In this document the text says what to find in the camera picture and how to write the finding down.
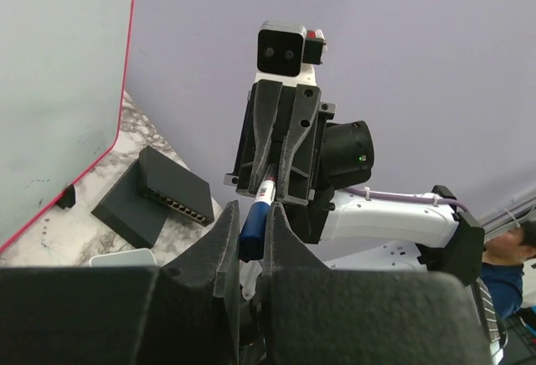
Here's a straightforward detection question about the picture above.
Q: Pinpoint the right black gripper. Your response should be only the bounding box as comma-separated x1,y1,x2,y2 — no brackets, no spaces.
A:
224,80,335,205

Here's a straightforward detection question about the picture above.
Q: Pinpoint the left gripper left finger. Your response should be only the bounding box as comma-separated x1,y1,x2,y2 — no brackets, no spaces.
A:
161,201,240,364

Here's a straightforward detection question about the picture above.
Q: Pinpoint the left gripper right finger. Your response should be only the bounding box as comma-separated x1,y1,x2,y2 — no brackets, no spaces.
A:
260,203,332,364

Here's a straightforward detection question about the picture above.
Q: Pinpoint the blue marker cap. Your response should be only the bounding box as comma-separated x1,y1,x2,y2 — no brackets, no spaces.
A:
239,202,271,262

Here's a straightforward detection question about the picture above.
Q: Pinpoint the red-framed whiteboard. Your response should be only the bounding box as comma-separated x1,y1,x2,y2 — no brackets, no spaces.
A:
1,0,134,247

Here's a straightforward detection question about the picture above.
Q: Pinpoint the blue whiteboard marker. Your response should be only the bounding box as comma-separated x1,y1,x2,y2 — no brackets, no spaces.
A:
255,164,277,206

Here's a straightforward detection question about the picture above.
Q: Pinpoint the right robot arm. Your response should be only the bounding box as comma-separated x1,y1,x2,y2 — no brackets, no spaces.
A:
226,80,484,285

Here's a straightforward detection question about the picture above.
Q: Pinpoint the white whiteboard eraser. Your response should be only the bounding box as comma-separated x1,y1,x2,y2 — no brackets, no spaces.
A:
89,248,157,267

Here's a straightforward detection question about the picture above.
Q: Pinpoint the black whiteboard stand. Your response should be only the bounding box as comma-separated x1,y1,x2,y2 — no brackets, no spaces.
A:
56,184,76,209

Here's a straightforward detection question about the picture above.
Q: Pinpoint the person in blue shirt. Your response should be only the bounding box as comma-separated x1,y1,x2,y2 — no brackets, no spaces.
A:
480,219,535,337

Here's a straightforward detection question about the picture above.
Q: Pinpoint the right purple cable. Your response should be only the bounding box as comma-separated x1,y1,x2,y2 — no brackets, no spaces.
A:
345,187,536,232

